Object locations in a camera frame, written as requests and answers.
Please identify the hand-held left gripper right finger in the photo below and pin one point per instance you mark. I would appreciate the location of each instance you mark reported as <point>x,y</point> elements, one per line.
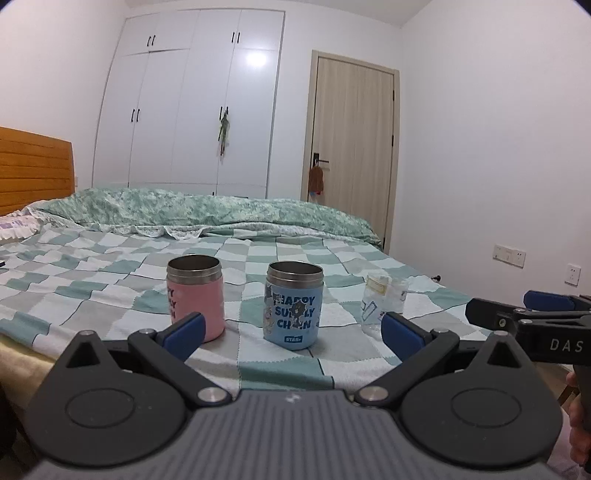
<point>400,339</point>

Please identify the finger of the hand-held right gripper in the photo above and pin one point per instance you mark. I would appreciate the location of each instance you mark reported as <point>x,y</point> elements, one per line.
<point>549,301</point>
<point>489,312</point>

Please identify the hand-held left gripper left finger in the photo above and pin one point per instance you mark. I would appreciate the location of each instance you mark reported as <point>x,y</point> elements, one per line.
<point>184,333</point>

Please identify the clear plastic cup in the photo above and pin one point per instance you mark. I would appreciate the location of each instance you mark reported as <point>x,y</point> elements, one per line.
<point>381,300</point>

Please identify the pink steel cup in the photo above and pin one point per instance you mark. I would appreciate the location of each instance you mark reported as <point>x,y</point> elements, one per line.
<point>198,295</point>

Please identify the blue printed steel cup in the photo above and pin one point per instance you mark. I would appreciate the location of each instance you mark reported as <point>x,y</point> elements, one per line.
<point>292,309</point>

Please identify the person's right hand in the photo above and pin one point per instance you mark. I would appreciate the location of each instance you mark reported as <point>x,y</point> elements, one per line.
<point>579,424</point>

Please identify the checkered bed sheet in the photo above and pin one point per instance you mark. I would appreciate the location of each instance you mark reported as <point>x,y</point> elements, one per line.
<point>115,286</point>

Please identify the green floral duvet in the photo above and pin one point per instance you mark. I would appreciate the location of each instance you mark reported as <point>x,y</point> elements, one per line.
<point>194,210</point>

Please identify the brown hanging cloth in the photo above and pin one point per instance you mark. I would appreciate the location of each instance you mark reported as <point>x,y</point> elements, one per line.
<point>316,179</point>

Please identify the wooden door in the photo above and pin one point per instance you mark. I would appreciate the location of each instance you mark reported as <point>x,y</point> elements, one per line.
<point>353,152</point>

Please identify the white printed pillow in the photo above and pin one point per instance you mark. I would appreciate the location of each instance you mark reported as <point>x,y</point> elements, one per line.
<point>16,227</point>

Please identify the green hanging ornament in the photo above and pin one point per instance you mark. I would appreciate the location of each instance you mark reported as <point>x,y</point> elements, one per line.
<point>223,131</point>

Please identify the white wardrobe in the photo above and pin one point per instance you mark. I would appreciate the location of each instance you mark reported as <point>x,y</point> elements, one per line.
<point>184,115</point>

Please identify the wooden headboard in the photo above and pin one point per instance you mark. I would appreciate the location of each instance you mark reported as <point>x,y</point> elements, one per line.
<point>32,170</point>

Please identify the small wall socket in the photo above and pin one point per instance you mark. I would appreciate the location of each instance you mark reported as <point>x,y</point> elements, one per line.
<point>573,274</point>

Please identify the wide wall socket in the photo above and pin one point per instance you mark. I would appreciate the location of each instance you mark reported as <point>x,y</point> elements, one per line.
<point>509,255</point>

